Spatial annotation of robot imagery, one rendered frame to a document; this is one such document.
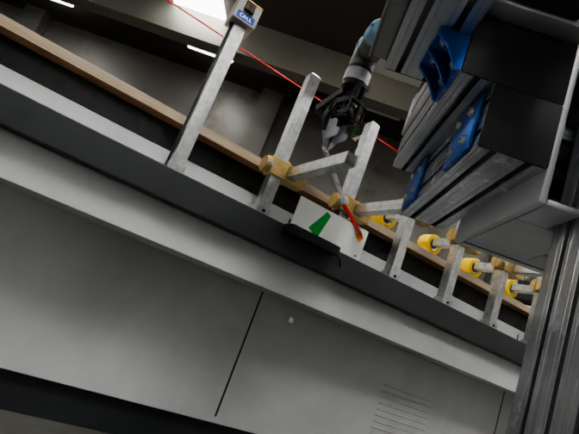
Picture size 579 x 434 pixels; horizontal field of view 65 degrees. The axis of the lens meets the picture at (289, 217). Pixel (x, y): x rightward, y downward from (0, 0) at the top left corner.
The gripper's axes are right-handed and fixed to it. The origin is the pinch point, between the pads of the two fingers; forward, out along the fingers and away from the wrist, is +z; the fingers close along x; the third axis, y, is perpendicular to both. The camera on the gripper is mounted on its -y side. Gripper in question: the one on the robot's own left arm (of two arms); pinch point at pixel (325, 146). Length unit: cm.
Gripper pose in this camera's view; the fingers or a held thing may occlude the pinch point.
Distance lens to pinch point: 133.1
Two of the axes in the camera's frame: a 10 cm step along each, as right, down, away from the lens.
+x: 7.0, 4.0, 5.9
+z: -3.6, 9.1, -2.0
